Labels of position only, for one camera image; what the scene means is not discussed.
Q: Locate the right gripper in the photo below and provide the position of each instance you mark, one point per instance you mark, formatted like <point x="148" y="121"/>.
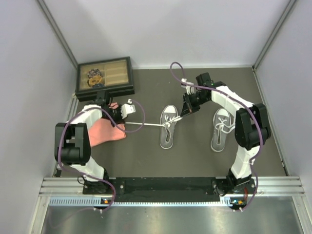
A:
<point x="186" y="110"/>

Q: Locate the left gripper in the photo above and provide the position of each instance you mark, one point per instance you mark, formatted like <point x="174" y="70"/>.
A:
<point x="120" y="120"/>

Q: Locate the grey sneaker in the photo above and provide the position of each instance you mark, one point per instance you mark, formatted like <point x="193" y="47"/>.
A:
<point x="219" y="138"/>
<point x="168" y="126"/>

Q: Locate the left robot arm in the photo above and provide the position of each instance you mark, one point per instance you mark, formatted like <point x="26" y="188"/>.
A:
<point x="72" y="145"/>

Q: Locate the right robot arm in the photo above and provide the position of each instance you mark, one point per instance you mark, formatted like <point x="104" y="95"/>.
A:
<point x="251" y="125"/>

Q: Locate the pink folded cloth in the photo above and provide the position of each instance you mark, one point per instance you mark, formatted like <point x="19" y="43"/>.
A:
<point x="102" y="131"/>

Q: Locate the dark jewelry box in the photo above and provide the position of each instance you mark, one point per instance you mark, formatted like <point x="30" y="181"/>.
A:
<point x="114" y="76"/>

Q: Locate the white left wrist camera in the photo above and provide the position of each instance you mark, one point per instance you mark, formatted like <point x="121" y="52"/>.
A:
<point x="127" y="109"/>

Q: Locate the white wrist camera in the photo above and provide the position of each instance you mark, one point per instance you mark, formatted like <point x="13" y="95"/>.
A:
<point x="188" y="86"/>
<point x="127" y="109"/>

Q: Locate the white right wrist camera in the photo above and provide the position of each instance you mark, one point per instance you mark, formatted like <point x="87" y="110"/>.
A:
<point x="188" y="86"/>

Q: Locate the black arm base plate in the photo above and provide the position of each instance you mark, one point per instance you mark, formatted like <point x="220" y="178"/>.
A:
<point x="176" y="189"/>

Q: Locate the aluminium frame rail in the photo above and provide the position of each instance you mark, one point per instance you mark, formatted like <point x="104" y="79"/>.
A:
<point x="271" y="186"/>

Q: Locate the grey slotted cable duct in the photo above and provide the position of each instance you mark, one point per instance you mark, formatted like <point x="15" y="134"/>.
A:
<point x="102" y="202"/>

